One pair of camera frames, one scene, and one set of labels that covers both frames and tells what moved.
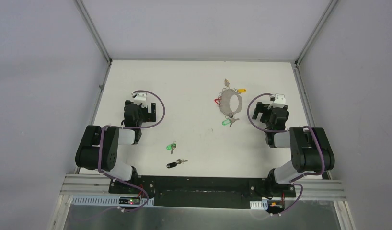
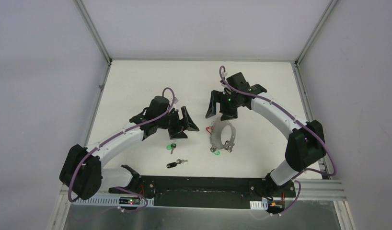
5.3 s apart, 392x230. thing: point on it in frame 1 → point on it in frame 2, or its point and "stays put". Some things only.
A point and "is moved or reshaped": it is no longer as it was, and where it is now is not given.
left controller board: (129, 201) stays put
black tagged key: (178, 162) stays put
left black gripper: (148, 112) → (176, 121)
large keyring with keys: (223, 101) is moved or reshaped
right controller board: (275, 206) stays put
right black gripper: (262, 108) → (219, 97)
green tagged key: (171, 146) stays put
